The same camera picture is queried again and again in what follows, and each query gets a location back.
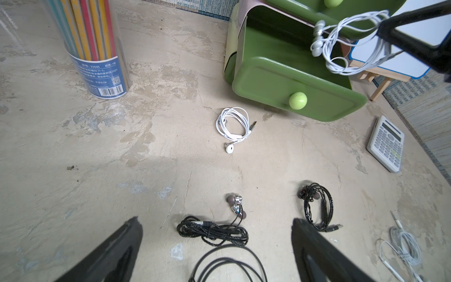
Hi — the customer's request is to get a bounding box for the black earphones round coil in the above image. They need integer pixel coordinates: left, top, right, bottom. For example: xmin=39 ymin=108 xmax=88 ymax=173
xmin=297 ymin=183 xmax=343 ymax=233

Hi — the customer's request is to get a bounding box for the green three-drawer cabinet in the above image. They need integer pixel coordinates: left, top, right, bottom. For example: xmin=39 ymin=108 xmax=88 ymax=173
xmin=224 ymin=1 xmax=403 ymax=122

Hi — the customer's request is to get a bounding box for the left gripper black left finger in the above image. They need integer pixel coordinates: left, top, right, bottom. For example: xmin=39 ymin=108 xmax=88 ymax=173
xmin=57 ymin=216 xmax=143 ymax=282

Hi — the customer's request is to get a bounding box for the white calculator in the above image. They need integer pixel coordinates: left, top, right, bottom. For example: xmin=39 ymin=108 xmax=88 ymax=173
xmin=366 ymin=115 xmax=405 ymax=173

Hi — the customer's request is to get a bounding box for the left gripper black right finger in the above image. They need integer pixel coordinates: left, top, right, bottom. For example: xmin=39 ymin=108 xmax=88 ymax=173
xmin=291 ymin=219 xmax=373 ymax=282

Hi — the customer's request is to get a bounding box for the black earphones small coil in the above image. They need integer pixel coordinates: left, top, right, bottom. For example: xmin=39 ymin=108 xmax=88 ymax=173
xmin=176 ymin=194 xmax=249 ymax=247

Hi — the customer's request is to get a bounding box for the black earphones large loop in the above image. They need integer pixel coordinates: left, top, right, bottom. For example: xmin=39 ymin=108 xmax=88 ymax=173
xmin=188 ymin=244 xmax=268 ymax=282

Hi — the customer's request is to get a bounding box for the small whiteboard on easel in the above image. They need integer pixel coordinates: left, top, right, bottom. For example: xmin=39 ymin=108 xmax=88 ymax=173
xmin=349 ymin=1 xmax=451 ymax=101

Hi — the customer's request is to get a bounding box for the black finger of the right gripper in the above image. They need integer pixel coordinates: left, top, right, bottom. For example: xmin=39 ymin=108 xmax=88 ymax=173
xmin=377 ymin=1 xmax=451 ymax=83

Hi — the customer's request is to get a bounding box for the blue-lid pencil canister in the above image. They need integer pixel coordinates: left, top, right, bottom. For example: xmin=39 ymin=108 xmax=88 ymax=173
xmin=42 ymin=0 xmax=132 ymax=99

